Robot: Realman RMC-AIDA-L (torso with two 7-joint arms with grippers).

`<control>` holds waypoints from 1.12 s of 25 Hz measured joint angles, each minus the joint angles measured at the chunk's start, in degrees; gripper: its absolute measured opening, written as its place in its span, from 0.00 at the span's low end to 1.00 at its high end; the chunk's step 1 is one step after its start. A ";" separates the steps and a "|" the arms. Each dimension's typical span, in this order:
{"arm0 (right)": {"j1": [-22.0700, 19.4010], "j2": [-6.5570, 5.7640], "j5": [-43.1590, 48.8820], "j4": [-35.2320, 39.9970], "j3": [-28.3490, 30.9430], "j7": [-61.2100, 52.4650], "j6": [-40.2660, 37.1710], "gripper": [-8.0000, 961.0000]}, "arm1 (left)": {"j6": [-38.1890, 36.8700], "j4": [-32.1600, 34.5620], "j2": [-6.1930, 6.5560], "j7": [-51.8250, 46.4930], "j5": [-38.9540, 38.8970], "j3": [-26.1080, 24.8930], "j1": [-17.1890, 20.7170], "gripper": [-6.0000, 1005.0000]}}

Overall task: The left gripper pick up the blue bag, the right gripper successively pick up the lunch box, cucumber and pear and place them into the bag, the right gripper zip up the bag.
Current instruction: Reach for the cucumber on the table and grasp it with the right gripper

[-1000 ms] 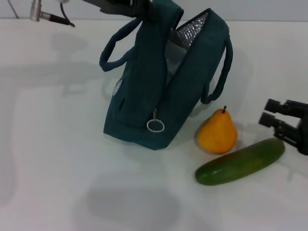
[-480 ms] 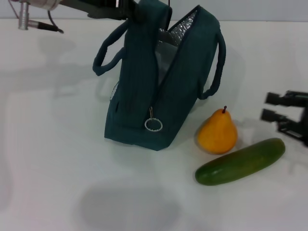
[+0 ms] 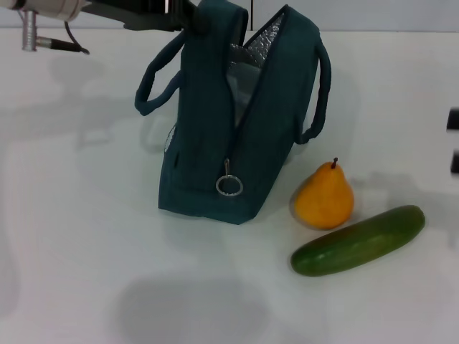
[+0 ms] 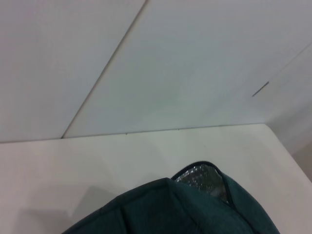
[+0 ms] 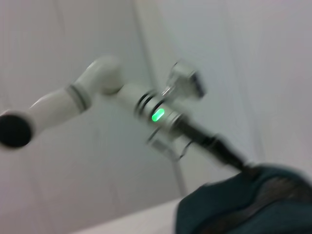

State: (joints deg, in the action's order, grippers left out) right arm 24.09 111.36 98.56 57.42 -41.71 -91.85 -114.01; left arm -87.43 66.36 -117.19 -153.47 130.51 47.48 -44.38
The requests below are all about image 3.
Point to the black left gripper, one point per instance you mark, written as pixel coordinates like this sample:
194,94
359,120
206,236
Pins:
150,14

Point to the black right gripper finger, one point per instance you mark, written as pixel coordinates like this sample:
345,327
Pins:
455,161
453,118

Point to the dark teal insulated lunch bag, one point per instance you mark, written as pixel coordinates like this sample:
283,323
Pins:
201,143

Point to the green cucumber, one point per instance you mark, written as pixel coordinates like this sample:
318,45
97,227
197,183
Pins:
358,243

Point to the yellow orange pear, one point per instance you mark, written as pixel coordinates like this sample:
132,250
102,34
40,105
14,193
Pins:
324,200

